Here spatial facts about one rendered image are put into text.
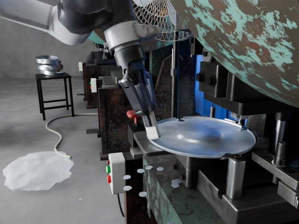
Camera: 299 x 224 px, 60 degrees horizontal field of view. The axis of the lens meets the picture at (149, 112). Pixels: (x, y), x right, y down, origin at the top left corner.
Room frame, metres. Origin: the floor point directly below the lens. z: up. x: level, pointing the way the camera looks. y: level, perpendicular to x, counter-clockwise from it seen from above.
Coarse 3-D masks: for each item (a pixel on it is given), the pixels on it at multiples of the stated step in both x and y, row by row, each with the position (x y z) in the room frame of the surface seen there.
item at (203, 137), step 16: (160, 128) 0.71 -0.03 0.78; (176, 128) 0.71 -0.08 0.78; (192, 128) 0.69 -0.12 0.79; (208, 128) 0.69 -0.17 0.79; (224, 128) 0.71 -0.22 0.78; (240, 128) 0.71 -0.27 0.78; (160, 144) 0.60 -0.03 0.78; (176, 144) 0.60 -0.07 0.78; (192, 144) 0.60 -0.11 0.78; (208, 144) 0.60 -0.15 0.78; (224, 144) 0.60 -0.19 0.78; (240, 144) 0.60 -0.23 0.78
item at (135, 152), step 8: (136, 152) 0.84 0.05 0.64; (128, 160) 0.83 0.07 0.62; (136, 160) 0.84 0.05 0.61; (128, 168) 0.83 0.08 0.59; (136, 168) 0.84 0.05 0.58; (136, 176) 0.84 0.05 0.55; (128, 184) 0.83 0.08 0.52; (136, 184) 0.84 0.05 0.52; (128, 192) 0.83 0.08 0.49; (136, 192) 0.84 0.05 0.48; (128, 200) 0.83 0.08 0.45; (136, 200) 0.84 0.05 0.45; (144, 200) 0.85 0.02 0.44; (128, 208) 0.83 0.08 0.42; (136, 208) 0.84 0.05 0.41; (144, 208) 0.85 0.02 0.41; (128, 216) 0.83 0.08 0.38; (136, 216) 0.84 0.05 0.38; (144, 216) 0.84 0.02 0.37
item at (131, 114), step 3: (129, 111) 0.96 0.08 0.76; (132, 111) 0.96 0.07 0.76; (129, 114) 0.93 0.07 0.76; (132, 114) 0.92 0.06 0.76; (135, 114) 0.93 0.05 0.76; (129, 117) 0.93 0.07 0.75; (132, 117) 0.92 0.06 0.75; (135, 117) 0.92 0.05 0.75; (138, 117) 0.93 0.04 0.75; (135, 120) 0.95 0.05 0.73; (138, 120) 0.95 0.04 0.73; (135, 123) 0.95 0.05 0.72
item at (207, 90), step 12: (204, 48) 0.73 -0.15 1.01; (204, 60) 0.73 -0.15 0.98; (216, 60) 0.69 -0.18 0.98; (204, 72) 0.68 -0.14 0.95; (216, 72) 0.63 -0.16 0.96; (228, 72) 0.63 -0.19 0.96; (204, 84) 0.68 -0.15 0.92; (216, 84) 0.62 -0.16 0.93; (228, 84) 0.62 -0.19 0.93; (240, 84) 0.61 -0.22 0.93; (216, 96) 0.62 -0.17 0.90; (228, 96) 0.62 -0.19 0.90; (240, 96) 0.61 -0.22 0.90; (252, 96) 0.62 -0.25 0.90; (264, 96) 0.63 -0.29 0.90
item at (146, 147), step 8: (136, 136) 0.65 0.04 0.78; (144, 136) 0.65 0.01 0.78; (144, 144) 0.60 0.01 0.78; (152, 144) 0.60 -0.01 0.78; (144, 152) 0.56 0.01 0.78; (152, 152) 0.56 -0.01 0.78; (160, 152) 0.56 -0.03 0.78; (168, 152) 0.57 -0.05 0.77; (176, 160) 0.68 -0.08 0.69; (184, 160) 0.63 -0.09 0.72; (192, 160) 0.61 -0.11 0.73; (200, 160) 0.61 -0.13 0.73; (208, 160) 0.62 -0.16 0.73; (176, 168) 0.67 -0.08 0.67; (184, 168) 0.63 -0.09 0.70; (192, 168) 0.61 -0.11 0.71; (184, 176) 0.62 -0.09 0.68; (192, 176) 0.61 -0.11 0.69; (184, 184) 0.62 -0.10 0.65; (192, 184) 0.61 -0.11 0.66
